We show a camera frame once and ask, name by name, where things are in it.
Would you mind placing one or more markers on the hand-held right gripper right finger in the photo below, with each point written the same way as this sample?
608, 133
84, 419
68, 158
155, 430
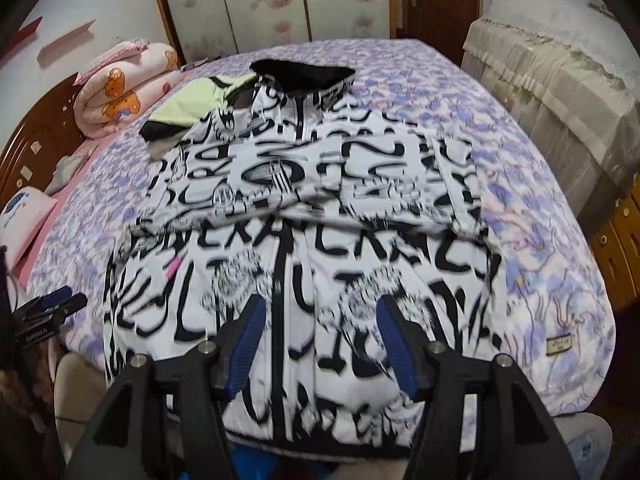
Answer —
397, 355

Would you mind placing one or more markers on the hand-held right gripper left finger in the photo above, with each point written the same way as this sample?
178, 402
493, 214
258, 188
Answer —
245, 350

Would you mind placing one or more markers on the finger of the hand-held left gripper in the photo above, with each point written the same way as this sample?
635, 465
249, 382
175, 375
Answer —
55, 294
70, 305

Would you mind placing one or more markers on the white black printed jacket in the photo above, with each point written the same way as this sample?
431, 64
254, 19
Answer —
310, 220

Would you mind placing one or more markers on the pink white pillow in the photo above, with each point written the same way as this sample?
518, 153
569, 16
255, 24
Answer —
25, 215

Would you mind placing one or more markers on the grey cloth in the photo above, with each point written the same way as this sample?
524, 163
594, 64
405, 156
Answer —
67, 170

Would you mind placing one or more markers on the pink bed sheet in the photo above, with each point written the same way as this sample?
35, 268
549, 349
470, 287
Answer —
85, 160

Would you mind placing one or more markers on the dark wooden headboard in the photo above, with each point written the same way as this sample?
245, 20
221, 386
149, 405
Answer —
35, 135

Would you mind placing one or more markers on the pink bear print quilt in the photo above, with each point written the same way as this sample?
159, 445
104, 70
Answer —
125, 90

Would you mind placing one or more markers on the green and black garment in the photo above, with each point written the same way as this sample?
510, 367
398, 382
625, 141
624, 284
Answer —
200, 105

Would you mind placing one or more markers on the wooden drawer cabinet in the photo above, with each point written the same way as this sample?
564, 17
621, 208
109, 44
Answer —
620, 255

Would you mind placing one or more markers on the purple floral bedspread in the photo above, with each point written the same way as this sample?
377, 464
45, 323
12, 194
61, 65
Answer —
410, 90

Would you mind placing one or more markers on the beige lace covered furniture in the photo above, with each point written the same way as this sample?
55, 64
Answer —
560, 110

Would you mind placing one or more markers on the floral panel wardrobe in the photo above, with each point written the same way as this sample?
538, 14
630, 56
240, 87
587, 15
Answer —
275, 0

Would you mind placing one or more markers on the brown wooden door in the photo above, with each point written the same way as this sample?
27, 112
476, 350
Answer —
440, 0

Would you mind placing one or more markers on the pink wall board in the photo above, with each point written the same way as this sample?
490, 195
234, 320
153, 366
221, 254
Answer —
65, 40

